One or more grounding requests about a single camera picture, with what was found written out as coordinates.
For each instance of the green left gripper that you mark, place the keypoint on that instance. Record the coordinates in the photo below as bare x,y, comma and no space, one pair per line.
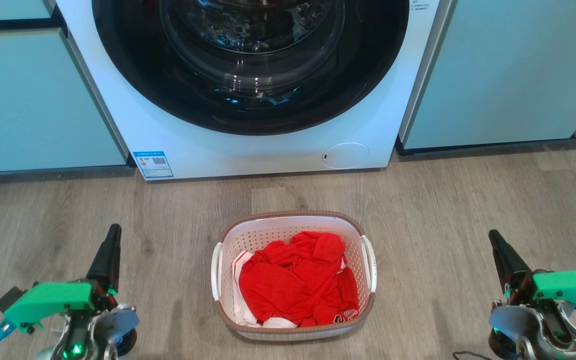
48,299

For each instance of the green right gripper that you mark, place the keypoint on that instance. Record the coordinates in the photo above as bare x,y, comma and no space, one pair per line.
575,287

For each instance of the white perforated laundry basket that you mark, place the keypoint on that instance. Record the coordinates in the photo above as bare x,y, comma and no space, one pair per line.
278,227

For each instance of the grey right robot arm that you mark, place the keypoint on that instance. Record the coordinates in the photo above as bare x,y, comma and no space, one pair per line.
513,320

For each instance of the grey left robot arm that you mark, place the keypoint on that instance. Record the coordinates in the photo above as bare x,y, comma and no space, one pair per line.
113,325

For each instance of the blue energy label sticker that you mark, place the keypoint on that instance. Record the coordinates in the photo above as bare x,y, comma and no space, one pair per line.
153,165

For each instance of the black cabinet plinth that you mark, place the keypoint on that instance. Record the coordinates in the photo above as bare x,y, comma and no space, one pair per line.
493,145
43,172

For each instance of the white garment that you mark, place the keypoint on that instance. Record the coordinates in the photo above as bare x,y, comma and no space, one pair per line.
241,307

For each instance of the red mesh garment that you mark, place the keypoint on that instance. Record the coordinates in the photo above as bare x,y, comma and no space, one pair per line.
288,285

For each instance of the round black washing machine door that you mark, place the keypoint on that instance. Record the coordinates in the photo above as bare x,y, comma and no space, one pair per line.
133,75

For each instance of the white front-load washing machine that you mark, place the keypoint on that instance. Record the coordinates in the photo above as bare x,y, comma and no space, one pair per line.
268,150

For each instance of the round white filter cover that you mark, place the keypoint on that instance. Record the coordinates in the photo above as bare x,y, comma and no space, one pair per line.
345,155

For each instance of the small printed text label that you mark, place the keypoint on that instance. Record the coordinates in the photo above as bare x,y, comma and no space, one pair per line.
419,4

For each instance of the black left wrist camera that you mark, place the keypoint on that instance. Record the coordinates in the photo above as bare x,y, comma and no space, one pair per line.
10,298

